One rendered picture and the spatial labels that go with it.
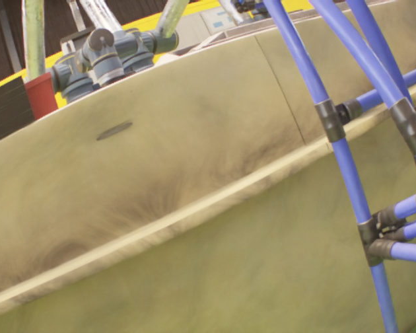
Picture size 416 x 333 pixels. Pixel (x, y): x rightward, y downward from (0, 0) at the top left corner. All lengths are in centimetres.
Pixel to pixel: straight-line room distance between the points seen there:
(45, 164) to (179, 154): 23
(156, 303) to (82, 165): 26
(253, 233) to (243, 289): 11
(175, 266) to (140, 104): 27
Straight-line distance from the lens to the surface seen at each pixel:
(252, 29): 136
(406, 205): 65
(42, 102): 73
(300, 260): 82
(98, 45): 158
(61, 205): 69
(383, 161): 94
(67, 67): 269
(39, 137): 70
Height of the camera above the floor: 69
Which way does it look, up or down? 5 degrees down
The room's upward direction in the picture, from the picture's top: 24 degrees counter-clockwise
